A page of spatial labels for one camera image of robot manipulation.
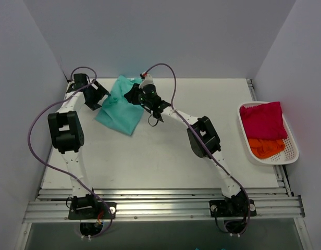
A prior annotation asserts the teal t-shirt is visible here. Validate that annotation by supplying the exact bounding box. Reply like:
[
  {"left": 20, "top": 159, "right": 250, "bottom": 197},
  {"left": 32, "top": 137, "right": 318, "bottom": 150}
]
[{"left": 95, "top": 76, "right": 144, "bottom": 136}]

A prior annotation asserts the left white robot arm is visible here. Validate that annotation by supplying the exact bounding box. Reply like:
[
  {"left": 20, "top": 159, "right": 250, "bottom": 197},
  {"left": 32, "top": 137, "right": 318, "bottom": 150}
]
[{"left": 47, "top": 73, "right": 109, "bottom": 218}]

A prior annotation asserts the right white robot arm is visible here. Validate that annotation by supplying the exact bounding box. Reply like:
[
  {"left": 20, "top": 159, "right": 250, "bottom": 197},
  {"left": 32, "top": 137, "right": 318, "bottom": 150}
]
[{"left": 124, "top": 84, "right": 250, "bottom": 215}]

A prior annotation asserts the magenta t-shirt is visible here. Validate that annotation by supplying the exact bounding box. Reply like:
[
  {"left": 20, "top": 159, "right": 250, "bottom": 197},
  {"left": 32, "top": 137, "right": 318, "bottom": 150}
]
[{"left": 239, "top": 102, "right": 288, "bottom": 140}]

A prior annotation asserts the orange t-shirt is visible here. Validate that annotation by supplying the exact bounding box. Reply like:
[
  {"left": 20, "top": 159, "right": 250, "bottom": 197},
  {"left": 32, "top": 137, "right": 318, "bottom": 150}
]
[{"left": 249, "top": 139, "right": 286, "bottom": 159}]

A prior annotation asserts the white plastic basket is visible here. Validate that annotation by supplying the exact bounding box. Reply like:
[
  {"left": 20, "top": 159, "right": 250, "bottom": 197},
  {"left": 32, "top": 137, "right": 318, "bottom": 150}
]
[{"left": 238, "top": 101, "right": 299, "bottom": 166}]

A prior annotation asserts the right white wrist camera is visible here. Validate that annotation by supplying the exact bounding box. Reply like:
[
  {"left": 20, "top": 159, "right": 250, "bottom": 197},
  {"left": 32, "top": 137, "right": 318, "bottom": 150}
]
[{"left": 139, "top": 72, "right": 154, "bottom": 89}]

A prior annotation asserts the black thin cable loop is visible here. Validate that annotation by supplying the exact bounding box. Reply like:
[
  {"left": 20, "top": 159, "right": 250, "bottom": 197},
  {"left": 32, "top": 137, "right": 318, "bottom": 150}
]
[{"left": 147, "top": 110, "right": 160, "bottom": 128}]

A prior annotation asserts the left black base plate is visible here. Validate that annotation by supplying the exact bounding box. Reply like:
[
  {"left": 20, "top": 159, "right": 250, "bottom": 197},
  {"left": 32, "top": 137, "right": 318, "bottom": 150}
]
[{"left": 68, "top": 202, "right": 117, "bottom": 220}]

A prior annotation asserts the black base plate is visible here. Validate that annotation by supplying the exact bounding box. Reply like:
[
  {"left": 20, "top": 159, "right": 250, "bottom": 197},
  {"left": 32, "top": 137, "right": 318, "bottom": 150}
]
[
  {"left": 68, "top": 202, "right": 117, "bottom": 220},
  {"left": 209, "top": 199, "right": 248, "bottom": 218}
]

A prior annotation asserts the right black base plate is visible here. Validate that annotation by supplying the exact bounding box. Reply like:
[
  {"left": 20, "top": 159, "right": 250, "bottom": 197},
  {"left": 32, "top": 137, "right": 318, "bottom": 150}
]
[{"left": 209, "top": 199, "right": 248, "bottom": 218}]

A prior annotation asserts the aluminium frame rail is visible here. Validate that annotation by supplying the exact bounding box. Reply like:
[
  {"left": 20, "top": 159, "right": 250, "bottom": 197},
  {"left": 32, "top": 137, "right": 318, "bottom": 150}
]
[{"left": 23, "top": 186, "right": 305, "bottom": 223}]

